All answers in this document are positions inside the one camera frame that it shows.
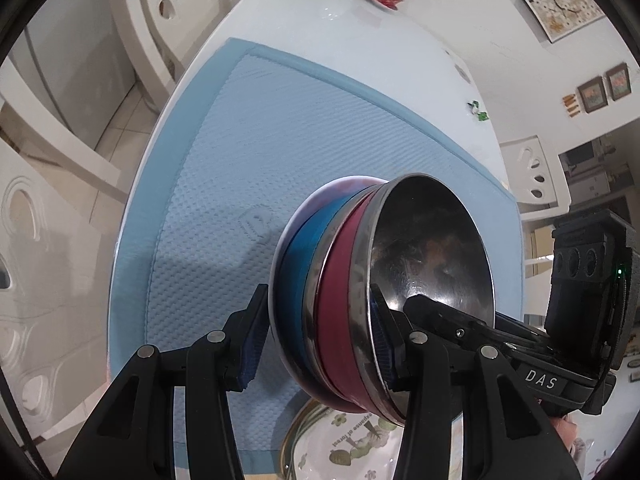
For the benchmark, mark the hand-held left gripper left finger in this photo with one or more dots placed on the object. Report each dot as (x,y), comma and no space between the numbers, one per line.
(252,350)

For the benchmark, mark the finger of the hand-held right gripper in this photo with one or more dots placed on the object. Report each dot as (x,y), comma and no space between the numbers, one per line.
(440,317)
(520,332)

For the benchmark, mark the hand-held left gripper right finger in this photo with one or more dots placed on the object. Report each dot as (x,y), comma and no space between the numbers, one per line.
(382,347)

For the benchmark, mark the magenta steel bowl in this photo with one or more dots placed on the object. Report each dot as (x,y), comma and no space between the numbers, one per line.
(345,285)

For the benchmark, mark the oval floral gold-rimmed plate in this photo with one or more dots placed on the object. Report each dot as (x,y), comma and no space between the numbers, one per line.
(286,447)

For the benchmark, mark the blue steel bowl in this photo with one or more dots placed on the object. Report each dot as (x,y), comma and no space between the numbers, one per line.
(305,260)

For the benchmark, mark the small hexagonal green-flower plate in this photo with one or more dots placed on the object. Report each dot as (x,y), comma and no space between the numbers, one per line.
(350,455)

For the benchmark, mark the pink polka dot bowl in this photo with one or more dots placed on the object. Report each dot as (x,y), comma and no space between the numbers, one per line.
(320,191)

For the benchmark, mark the white carved dining chair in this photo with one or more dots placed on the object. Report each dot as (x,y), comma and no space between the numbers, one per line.
(50,240)
(520,180)
(145,10)

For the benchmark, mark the light blue textured mat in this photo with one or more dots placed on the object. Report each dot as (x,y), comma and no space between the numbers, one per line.
(225,160)

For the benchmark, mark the small green trinket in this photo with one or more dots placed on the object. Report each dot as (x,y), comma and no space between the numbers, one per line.
(481,116)

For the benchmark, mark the white cabinet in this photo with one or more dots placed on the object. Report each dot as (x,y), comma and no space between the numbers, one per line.
(75,70)

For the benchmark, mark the small orange wall ornament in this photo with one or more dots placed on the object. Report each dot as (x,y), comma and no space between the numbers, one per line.
(571,105)

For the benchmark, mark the small framed wall picture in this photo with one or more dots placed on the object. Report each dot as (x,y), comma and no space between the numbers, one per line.
(592,94)
(619,80)

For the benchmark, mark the large framed wall picture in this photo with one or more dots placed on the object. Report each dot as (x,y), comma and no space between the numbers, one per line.
(560,5)

